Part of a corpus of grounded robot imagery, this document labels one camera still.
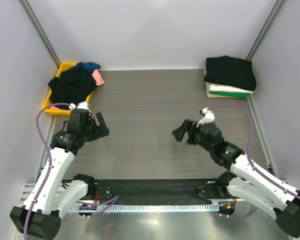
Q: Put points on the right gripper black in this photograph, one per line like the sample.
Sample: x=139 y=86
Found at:
x=189 y=126

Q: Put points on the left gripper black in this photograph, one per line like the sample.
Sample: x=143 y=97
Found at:
x=100 y=130

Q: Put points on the black t shirt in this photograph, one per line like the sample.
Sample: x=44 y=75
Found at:
x=230 y=71

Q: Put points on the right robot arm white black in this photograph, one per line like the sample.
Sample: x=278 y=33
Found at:
x=244 y=178

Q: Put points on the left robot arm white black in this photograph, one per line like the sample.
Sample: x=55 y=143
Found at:
x=42 y=212

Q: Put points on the black shirt in bin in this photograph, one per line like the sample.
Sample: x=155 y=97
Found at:
x=72 y=86

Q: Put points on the pink shirt in bin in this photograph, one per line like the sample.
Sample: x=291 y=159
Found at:
x=99 y=82

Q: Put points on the folded white t shirt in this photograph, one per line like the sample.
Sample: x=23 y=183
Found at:
x=212 y=87

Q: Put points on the blue shirt in bin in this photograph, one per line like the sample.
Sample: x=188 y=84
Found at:
x=88 y=66

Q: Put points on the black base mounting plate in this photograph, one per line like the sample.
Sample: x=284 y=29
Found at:
x=165 y=192

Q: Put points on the slotted cable duct strip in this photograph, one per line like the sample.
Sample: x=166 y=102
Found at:
x=78 y=208

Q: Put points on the left aluminium frame post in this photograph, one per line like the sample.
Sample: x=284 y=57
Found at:
x=40 y=31

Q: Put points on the aluminium frame post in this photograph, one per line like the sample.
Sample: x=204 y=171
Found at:
x=40 y=31
x=270 y=19

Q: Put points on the right aluminium frame post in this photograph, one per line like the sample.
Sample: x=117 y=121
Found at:
x=270 y=19

